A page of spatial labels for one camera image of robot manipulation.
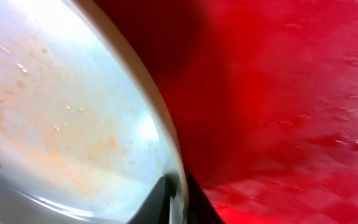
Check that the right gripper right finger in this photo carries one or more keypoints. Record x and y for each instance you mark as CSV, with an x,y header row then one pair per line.
x,y
200,209

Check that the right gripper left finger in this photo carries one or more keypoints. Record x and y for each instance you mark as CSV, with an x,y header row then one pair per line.
x,y
156,207

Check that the light blue plate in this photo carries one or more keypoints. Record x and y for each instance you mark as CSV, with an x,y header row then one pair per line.
x,y
84,131

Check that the red plastic serving tray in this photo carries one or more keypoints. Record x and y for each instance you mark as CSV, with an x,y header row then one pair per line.
x,y
263,96

